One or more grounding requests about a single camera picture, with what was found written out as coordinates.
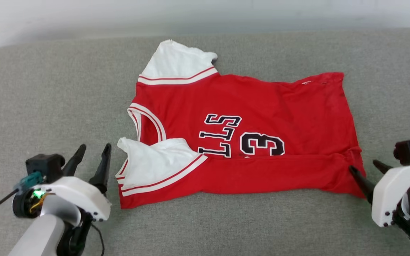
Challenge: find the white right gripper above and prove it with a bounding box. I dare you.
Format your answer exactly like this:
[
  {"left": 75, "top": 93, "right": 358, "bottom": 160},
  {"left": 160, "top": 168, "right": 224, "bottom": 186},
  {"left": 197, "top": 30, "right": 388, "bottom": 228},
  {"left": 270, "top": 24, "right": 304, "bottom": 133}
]
[{"left": 349, "top": 160, "right": 410, "bottom": 227}]

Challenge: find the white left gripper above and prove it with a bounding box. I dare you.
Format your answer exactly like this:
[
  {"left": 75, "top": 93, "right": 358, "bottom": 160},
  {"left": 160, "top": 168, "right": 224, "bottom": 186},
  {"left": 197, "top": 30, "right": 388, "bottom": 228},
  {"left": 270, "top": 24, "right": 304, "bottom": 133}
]
[{"left": 31, "top": 143, "right": 112, "bottom": 222}]

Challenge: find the red and white basketball jersey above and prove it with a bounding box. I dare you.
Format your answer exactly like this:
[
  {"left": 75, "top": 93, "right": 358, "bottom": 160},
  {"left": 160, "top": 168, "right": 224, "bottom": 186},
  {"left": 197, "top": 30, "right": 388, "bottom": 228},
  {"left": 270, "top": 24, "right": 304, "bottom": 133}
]
[{"left": 115, "top": 39, "right": 367, "bottom": 209}]

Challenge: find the grey fabric sofa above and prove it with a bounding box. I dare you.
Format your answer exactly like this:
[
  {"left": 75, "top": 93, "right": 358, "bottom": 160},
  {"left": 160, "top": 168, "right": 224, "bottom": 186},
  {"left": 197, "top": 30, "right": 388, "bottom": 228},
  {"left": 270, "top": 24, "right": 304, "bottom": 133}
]
[{"left": 0, "top": 28, "right": 410, "bottom": 256}]

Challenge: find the thin black cable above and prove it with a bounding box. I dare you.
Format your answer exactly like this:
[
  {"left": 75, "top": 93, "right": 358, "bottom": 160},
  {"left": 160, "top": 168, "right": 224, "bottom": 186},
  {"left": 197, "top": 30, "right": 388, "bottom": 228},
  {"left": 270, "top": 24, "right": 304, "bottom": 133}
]
[{"left": 91, "top": 222, "right": 105, "bottom": 256}]

